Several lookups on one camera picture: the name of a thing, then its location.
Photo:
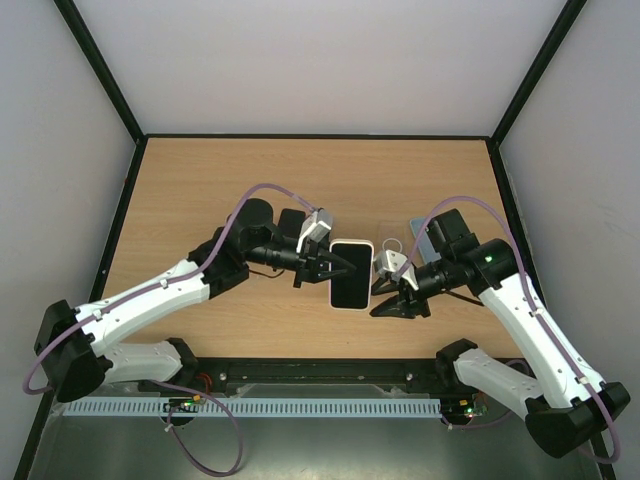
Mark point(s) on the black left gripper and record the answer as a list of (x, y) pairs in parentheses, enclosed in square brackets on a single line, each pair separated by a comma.
[(311, 264)]

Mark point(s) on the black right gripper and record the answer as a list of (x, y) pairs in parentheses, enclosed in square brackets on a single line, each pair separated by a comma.
[(413, 295)]

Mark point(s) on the phone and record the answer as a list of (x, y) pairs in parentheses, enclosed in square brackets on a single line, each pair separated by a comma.
[(351, 290)]

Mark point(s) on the light blue phone case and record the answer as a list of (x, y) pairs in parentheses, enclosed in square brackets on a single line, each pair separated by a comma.
[(425, 247)]

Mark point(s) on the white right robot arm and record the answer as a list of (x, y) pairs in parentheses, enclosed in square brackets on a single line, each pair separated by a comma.
[(564, 401)]

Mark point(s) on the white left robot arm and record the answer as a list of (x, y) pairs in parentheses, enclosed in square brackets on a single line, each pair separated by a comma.
[(82, 348)]

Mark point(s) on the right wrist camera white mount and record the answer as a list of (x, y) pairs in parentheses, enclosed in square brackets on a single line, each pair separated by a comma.
[(394, 264)]

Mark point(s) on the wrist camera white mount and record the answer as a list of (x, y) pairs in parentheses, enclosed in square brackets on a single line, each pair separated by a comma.
[(394, 264), (314, 228)]

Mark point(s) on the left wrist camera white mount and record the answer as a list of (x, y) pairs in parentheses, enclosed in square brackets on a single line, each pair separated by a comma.
[(314, 228)]

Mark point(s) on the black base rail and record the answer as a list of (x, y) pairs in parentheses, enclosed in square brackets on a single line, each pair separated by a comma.
[(413, 376)]

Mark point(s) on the white slotted cable duct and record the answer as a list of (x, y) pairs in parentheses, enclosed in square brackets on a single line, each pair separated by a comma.
[(256, 408)]

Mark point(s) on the black enclosure frame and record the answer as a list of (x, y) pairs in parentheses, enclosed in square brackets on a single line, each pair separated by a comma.
[(83, 37)]

